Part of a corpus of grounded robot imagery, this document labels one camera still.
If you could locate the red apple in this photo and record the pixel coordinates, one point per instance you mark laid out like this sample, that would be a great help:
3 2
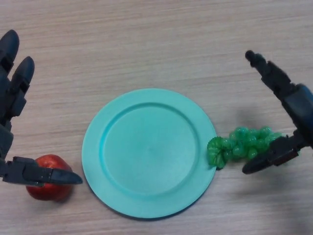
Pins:
49 193

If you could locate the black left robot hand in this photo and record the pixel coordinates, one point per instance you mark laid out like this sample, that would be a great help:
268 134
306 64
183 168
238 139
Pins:
7 102

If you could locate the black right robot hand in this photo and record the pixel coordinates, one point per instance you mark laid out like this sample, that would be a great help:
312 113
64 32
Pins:
300 110

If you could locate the green round plate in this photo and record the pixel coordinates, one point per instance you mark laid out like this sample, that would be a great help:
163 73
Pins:
149 154

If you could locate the green grape bunch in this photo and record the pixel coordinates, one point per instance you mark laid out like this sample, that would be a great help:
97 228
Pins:
242 144

